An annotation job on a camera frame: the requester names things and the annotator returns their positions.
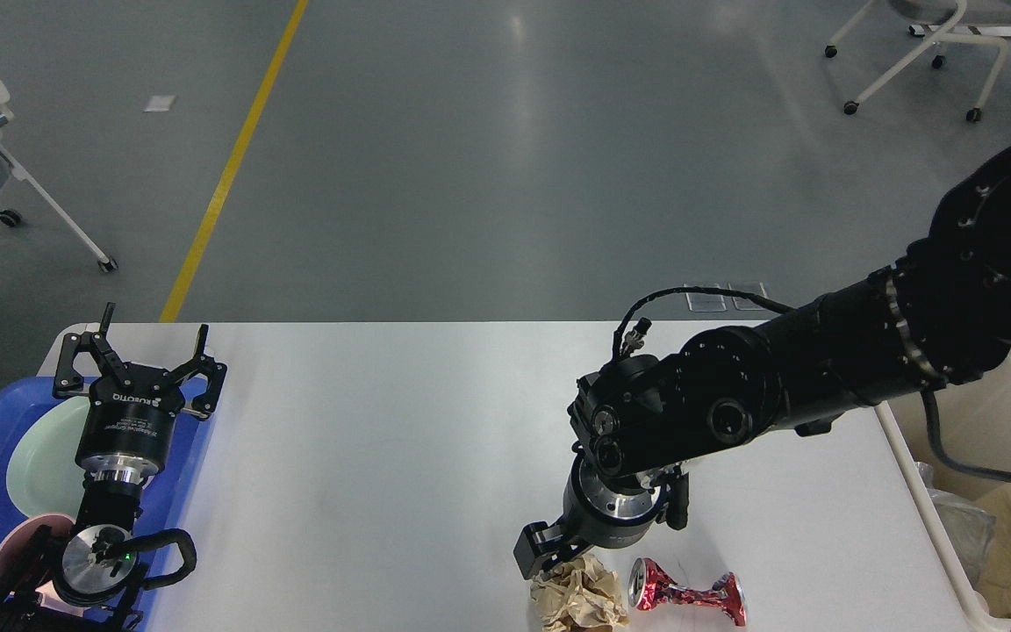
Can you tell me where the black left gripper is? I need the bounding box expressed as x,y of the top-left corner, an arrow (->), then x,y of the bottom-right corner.
52,303 -> 228,477

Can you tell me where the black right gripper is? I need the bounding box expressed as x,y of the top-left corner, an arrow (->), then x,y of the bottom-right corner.
513,456 -> 670,580

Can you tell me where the brown paper ball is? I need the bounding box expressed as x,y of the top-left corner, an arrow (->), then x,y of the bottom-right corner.
529,553 -> 629,631

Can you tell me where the light green plate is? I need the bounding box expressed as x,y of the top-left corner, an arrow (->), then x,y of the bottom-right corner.
5,397 -> 93,519

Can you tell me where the aluminium foil tray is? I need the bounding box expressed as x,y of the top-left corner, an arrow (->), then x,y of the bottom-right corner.
914,463 -> 996,588

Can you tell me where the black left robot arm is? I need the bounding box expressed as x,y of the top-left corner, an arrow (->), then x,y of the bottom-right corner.
0,304 -> 227,631

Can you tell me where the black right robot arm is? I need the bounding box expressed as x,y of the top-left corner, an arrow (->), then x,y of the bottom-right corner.
513,147 -> 1011,579

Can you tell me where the red foil wrapper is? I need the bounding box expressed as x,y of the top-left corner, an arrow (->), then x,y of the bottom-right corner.
628,557 -> 748,628

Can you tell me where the beige plastic bin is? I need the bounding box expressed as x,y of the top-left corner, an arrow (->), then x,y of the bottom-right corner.
876,352 -> 1011,631

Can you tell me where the white chair base bar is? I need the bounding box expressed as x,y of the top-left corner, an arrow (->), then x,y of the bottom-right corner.
907,24 -> 1011,39

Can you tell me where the white wheeled chair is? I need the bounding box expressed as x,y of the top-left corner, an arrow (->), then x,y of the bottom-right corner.
842,1 -> 1011,124

